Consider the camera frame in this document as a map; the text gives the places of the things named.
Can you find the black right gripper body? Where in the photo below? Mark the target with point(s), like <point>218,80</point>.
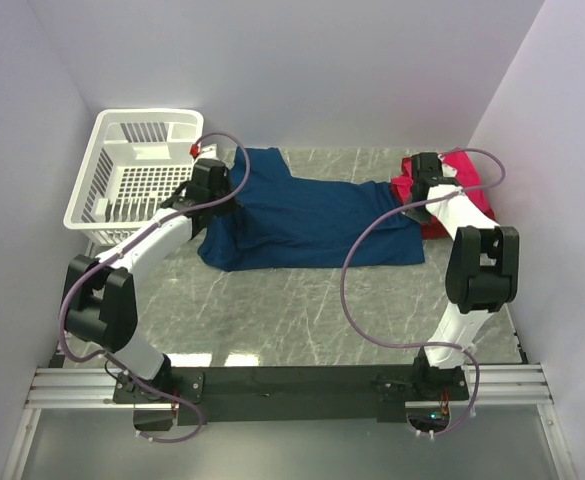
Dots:
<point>422,216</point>

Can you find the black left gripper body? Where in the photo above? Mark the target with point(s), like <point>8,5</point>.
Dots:
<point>227,205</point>

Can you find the blue t shirt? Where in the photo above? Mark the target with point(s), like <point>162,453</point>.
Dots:
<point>290,222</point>

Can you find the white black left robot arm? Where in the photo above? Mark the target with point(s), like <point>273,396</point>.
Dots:
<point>99,303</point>

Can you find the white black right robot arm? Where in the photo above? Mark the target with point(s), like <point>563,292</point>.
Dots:
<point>481,277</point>

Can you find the pink folded t shirt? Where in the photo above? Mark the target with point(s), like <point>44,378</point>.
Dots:
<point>458,165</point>

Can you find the red folded t shirt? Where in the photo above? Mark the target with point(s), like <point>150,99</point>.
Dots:
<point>432,229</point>

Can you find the white plastic basket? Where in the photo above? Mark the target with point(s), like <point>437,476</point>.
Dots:
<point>134,160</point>

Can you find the black base beam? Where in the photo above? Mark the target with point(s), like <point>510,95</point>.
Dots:
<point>381,392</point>

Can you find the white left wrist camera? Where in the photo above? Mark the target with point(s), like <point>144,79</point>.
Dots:
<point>198,151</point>

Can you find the aluminium rail frame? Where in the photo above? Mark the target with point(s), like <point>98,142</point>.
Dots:
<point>72,429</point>

